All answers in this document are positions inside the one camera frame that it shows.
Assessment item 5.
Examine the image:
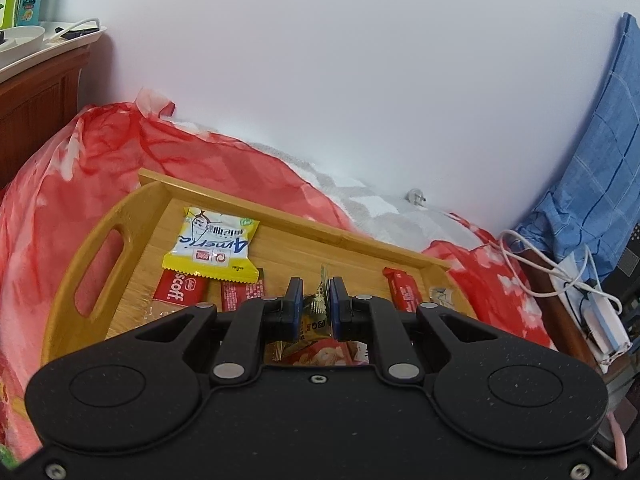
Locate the red biscuit packet small print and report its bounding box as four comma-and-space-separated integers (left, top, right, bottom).
220, 280, 266, 314

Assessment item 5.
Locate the brown wooden cabinet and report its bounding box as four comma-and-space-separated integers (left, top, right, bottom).
0, 45, 92, 192

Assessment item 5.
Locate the looped white power cable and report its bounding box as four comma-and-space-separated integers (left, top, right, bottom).
499, 230, 627, 317

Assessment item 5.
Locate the red biscuit packet white logo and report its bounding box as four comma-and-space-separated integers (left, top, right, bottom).
145, 269, 210, 319

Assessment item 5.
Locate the blue checked cloth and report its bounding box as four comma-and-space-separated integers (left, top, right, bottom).
515, 12, 640, 282

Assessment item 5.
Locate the gold sachet packet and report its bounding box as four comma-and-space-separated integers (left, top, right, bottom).
300, 265, 334, 344

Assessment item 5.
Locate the wooden tray with handles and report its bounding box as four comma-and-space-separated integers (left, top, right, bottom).
41, 169, 479, 367

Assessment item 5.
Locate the colourful printed blanket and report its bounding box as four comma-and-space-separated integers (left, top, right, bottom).
0, 87, 559, 463

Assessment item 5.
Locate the pink strap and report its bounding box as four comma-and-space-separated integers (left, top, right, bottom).
596, 400, 631, 472

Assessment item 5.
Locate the small dark red packet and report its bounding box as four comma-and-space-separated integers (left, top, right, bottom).
382, 266, 422, 311

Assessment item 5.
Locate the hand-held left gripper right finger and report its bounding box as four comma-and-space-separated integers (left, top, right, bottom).
327, 276, 497, 387

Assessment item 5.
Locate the brown wooden bed frame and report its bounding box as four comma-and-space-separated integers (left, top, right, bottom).
520, 250, 607, 377

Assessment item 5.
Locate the thin white cable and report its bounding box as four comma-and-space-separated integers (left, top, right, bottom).
44, 17, 102, 42

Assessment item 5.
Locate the red and gold nut packet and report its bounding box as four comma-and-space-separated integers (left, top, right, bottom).
262, 339, 372, 367

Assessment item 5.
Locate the white power strip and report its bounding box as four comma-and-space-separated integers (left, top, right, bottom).
550, 255, 632, 362

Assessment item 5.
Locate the yellow and white snack packet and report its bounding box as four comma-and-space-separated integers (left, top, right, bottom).
162, 206, 262, 284

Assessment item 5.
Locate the white plastic tray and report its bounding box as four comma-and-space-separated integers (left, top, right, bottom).
0, 22, 107, 87

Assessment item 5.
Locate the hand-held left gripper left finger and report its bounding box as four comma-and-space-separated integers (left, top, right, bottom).
135, 276, 305, 387

